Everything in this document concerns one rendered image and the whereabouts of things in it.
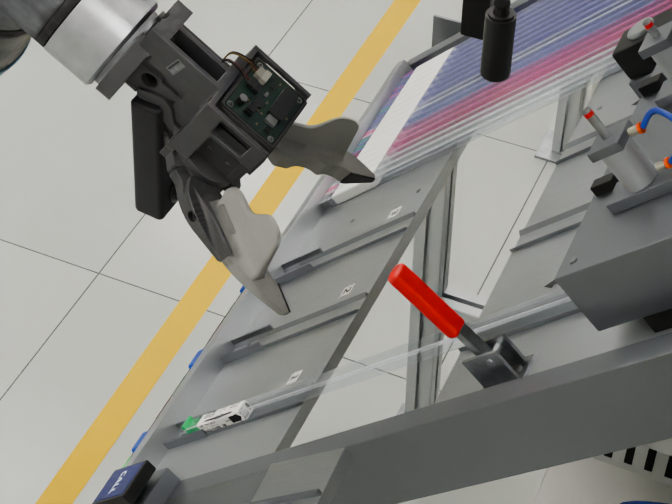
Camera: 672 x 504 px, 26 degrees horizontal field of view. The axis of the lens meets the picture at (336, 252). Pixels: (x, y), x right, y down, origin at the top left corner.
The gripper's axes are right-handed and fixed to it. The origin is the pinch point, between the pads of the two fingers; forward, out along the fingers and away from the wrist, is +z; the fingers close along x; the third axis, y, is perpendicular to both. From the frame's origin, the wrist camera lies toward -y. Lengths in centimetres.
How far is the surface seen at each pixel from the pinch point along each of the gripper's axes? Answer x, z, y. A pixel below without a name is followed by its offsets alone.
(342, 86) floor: 134, 12, -117
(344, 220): 28.6, 6.3, -28.4
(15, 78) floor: 110, -36, -151
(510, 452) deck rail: -9.9, 15.8, 8.2
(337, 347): 5.7, 8.7, -15.4
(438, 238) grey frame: 60, 24, -54
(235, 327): 13.8, 4.2, -33.9
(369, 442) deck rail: -9.9, 10.2, -1.1
